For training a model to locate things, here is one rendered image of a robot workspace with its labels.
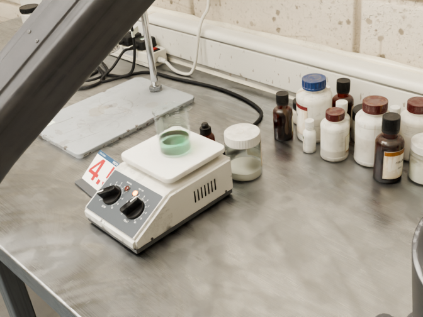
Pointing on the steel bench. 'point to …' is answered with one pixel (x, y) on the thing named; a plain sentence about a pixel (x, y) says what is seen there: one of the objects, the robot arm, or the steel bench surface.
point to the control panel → (116, 220)
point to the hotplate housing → (172, 200)
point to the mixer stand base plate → (107, 117)
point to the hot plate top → (150, 162)
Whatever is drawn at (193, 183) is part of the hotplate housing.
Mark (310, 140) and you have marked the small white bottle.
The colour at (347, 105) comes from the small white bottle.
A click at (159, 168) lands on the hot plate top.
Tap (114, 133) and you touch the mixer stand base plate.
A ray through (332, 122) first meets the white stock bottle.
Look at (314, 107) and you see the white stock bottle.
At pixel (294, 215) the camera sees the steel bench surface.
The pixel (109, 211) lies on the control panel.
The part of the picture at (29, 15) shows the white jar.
